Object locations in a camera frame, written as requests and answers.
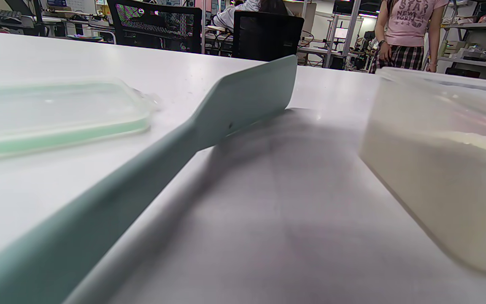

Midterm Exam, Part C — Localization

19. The metal shelving unit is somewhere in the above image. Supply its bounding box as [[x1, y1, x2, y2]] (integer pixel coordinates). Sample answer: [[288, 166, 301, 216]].
[[437, 0, 486, 83]]

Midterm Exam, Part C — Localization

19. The white desk frame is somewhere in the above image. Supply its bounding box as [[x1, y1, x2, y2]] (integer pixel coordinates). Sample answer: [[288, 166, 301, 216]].
[[298, 0, 362, 68]]

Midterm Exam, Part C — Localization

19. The black mesh office chair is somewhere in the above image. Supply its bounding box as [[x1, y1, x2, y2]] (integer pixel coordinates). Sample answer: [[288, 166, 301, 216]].
[[107, 0, 203, 53]]

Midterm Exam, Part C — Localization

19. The green plate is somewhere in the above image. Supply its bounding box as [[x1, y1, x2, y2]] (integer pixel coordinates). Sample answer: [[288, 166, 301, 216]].
[[67, 34, 104, 42]]

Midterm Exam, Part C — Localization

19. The mint green container lid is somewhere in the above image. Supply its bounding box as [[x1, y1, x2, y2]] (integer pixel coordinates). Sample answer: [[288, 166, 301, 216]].
[[0, 78, 159, 163]]

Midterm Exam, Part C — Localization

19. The mint green dessert spatula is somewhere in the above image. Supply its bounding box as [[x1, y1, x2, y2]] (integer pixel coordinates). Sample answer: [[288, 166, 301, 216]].
[[0, 55, 298, 304]]

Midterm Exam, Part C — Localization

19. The white sugar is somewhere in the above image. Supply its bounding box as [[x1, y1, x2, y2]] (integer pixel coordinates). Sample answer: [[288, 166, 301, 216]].
[[359, 122, 486, 275]]

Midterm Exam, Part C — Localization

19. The clear plastic sugar container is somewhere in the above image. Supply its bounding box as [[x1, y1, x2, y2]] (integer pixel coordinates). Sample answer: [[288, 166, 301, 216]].
[[359, 67, 486, 277]]

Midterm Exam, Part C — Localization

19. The black keyboard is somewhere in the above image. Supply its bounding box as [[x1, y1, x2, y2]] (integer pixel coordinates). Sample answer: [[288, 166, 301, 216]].
[[0, 9, 23, 24]]

